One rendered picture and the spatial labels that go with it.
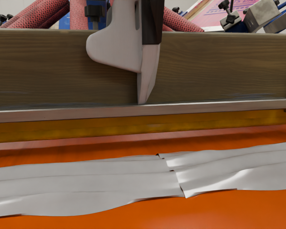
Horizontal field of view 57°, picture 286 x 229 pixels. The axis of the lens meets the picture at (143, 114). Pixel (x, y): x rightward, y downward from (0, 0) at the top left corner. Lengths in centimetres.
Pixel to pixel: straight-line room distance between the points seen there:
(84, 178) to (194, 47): 16
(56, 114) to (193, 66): 13
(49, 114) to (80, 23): 54
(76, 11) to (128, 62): 60
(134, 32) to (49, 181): 13
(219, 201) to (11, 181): 13
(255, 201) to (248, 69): 15
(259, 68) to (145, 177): 17
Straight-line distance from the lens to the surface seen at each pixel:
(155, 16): 22
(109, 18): 28
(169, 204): 16
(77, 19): 78
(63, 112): 23
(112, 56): 22
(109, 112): 23
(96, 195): 16
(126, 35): 23
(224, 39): 27
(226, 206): 17
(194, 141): 27
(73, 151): 25
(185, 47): 26
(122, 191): 17
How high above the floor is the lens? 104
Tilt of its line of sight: 13 degrees down
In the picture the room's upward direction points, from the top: straight up
